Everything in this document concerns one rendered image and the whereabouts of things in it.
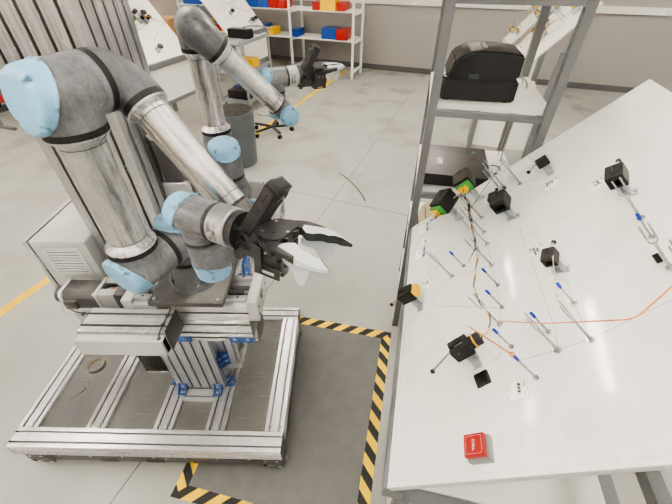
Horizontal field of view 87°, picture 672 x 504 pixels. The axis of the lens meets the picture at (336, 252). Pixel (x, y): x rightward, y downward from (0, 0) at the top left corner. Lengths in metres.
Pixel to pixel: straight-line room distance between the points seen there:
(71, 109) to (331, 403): 1.82
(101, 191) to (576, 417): 1.07
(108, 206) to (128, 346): 0.50
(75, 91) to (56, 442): 1.76
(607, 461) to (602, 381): 0.15
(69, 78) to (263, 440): 1.55
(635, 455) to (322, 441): 1.50
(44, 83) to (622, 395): 1.17
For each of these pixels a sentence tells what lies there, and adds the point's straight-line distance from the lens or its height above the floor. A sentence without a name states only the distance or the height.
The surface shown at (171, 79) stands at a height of 0.64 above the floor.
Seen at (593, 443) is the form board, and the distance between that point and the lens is 0.89.
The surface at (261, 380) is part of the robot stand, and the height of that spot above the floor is 0.21.
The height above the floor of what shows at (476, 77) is 1.56.
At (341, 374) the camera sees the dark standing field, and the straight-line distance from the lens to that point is 2.25.
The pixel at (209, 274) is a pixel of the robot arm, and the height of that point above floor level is 1.44.
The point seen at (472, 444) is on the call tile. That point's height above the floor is 1.10.
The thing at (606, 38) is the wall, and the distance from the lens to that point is 8.45.
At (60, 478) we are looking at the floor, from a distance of 2.43.
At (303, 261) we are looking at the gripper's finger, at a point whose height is 1.59.
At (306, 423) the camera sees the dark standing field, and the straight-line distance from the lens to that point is 2.12.
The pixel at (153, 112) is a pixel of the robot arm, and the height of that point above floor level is 1.69.
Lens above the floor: 1.94
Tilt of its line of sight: 41 degrees down
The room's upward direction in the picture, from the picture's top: straight up
